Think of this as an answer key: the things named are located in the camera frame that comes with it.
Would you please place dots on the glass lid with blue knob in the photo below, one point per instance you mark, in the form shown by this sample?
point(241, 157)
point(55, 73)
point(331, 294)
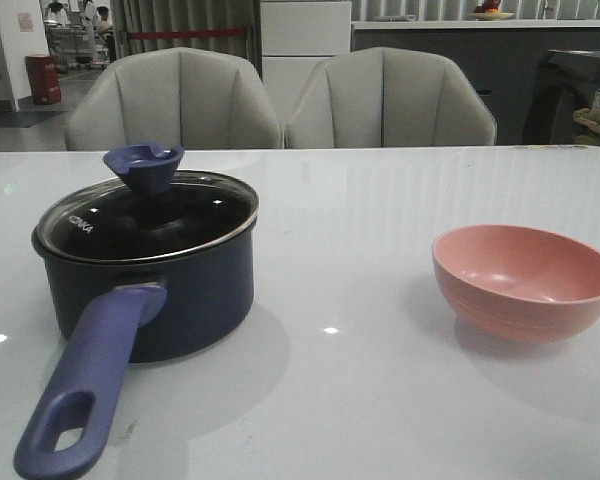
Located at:
point(150, 211)

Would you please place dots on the dark blue saucepan purple handle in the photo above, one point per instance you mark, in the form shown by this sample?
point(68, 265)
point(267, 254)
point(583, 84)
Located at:
point(112, 315)

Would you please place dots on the pink bowl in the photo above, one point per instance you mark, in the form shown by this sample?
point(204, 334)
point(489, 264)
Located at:
point(519, 283)

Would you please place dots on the right beige armchair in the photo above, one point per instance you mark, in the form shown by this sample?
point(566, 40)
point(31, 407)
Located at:
point(389, 97)

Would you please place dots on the beige armchair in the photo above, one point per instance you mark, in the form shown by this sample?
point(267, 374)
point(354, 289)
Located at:
point(389, 97)
point(197, 99)

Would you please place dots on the left beige armchair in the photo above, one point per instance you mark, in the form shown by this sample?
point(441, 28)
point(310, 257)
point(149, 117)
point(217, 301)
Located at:
point(197, 99)

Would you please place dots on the white cabinet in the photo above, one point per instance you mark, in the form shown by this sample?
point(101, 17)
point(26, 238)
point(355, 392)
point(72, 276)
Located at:
point(295, 36)

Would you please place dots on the red barrier belt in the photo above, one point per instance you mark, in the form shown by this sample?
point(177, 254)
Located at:
point(189, 34)

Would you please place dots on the grey counter with white top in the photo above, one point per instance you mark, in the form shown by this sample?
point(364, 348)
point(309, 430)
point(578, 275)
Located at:
point(500, 58)

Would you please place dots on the grey curtain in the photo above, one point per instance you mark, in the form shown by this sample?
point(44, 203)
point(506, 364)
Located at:
point(174, 15)

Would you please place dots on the fruit plate on counter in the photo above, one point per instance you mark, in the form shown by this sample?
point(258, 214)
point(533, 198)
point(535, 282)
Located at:
point(489, 11)

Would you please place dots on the red trash bin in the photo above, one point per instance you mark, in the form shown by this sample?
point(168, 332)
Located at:
point(43, 79)

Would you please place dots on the dark grey appliance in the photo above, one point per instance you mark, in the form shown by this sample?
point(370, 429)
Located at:
point(566, 81)

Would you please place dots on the tan folded cushion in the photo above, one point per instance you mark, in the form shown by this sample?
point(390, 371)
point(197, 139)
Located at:
point(587, 127)

